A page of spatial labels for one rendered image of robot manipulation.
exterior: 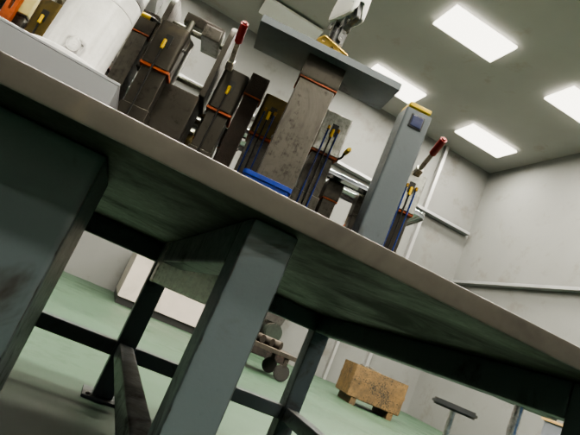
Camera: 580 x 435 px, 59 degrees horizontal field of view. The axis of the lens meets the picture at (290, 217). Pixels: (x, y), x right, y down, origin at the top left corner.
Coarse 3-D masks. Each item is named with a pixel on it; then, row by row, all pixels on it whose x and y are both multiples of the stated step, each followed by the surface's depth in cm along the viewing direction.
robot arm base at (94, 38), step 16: (80, 0) 93; (96, 0) 93; (112, 0) 94; (128, 0) 96; (64, 16) 92; (80, 16) 92; (96, 16) 93; (112, 16) 94; (128, 16) 97; (48, 32) 91; (64, 32) 91; (80, 32) 91; (96, 32) 93; (112, 32) 95; (128, 32) 99; (64, 48) 87; (80, 48) 91; (96, 48) 93; (112, 48) 96; (96, 64) 94
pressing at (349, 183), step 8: (128, 88) 156; (192, 128) 164; (240, 144) 163; (328, 176) 157; (336, 176) 154; (344, 176) 151; (344, 184) 158; (352, 184) 155; (360, 184) 152; (344, 192) 166; (352, 192) 162; (360, 192) 160; (352, 200) 169; (416, 216) 159; (408, 224) 167
